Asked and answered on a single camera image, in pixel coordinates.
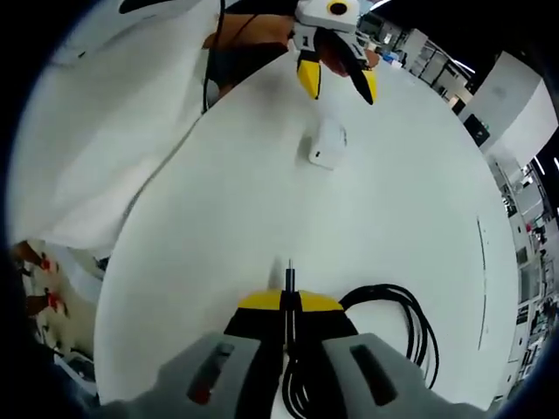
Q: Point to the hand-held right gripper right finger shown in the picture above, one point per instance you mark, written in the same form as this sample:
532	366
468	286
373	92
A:
371	375

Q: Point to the row of white cabinets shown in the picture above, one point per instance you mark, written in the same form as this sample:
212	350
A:
524	270

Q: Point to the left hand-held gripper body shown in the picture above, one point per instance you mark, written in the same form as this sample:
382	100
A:
327	15

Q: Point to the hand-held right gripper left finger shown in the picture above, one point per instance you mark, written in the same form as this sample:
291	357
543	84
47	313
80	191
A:
196	375

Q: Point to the white charger adapter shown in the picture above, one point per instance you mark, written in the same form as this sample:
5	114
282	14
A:
327	146

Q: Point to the white square pillar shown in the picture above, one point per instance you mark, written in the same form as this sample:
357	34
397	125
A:
511	105

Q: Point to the person's left hand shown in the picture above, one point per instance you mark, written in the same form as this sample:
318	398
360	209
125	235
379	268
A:
334	61

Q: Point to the black cabinet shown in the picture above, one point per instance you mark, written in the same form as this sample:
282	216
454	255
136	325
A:
478	128

